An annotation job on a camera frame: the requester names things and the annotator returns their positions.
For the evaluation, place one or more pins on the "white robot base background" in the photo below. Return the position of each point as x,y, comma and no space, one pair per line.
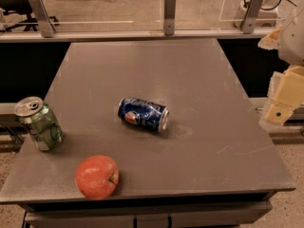
267,15

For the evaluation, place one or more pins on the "right metal bracket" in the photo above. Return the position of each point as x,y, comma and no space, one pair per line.
251,15

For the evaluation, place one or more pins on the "grey table drawer frame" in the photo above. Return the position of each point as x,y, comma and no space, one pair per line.
211,211

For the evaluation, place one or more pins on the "black office chair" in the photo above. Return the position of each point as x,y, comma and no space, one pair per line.
21,7

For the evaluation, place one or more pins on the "middle metal bracket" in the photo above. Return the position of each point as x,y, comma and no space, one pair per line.
169,17

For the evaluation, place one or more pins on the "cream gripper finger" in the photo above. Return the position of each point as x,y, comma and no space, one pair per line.
285,95
270,41

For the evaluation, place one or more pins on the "red apple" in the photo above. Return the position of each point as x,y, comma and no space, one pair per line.
97,177

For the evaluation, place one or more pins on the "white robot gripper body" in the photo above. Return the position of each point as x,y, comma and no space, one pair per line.
293,43

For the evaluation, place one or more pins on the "blue Pepsi can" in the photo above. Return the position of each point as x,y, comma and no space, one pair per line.
143,114

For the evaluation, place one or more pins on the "green soda can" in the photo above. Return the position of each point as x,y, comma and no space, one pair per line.
39,120

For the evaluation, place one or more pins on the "metal bracket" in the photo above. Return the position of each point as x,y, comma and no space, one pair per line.
46,28
251,15
169,17

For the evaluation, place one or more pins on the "left metal bracket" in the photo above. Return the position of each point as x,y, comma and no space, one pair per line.
46,28

